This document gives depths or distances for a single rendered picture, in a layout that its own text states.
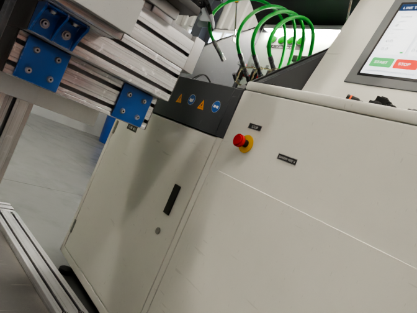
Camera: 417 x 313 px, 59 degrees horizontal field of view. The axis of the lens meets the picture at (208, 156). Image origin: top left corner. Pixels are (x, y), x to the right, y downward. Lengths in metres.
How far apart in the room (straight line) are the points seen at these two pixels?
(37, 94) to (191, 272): 0.61
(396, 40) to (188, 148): 0.71
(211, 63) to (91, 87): 1.06
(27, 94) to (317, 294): 0.76
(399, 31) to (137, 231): 1.05
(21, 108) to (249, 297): 0.73
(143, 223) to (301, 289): 0.64
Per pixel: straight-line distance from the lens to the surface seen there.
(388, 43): 1.30
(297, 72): 1.29
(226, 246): 1.00
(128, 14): 0.73
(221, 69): 1.91
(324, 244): 0.84
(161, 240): 1.21
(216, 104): 1.18
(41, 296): 1.13
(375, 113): 0.87
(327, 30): 1.77
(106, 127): 7.65
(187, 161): 1.20
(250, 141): 1.03
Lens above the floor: 0.75
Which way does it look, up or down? 1 degrees down
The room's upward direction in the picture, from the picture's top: 24 degrees clockwise
